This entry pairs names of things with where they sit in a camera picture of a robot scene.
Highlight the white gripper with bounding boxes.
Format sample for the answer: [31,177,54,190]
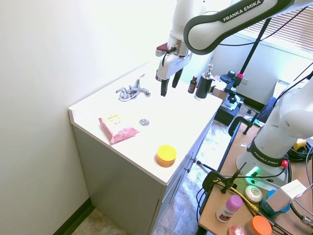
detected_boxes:
[155,39,193,97]

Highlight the small amber dropper bottle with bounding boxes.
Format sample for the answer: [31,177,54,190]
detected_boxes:
[187,75,198,94]

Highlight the black soap dispenser bottle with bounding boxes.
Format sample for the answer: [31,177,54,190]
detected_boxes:
[194,63,215,101]

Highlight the white vanity countertop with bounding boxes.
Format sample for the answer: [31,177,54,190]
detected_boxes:
[67,60,224,187]

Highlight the black case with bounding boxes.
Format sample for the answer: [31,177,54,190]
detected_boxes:
[213,103,243,127]

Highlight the pink wipes packet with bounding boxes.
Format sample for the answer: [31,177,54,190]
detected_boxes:
[98,113,140,146]

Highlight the yellow lid orange jar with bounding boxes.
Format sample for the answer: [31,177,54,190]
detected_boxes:
[156,144,178,168]

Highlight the black c-clamp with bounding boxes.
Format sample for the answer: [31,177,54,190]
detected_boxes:
[228,116,264,137]
[201,162,247,194]

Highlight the grey vanity cabinet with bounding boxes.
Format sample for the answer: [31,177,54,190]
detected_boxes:
[72,100,224,235]

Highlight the window blinds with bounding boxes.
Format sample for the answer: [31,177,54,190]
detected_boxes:
[244,4,313,52]

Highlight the pink cap deodorant stick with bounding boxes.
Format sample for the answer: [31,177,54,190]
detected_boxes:
[215,194,244,223]

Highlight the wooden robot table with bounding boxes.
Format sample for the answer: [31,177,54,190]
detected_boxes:
[197,118,313,235]

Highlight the blue round container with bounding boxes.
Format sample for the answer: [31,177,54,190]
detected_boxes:
[259,189,291,218]

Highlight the white cardboard box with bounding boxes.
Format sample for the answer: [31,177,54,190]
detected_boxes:
[265,179,308,211]

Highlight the pink round soap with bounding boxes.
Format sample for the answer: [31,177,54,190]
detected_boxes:
[227,225,248,235]

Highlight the chrome two-handle faucet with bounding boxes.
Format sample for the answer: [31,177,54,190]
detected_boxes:
[115,77,152,102]

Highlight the black camera clamp mount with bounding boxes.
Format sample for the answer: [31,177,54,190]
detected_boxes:
[210,70,245,106]

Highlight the black camera stand pole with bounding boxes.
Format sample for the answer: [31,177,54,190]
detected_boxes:
[236,17,272,79]

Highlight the yellow cable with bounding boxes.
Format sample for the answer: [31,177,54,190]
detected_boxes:
[213,178,260,213]

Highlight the black coiled cables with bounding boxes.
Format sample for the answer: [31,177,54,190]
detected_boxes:
[286,138,313,164]

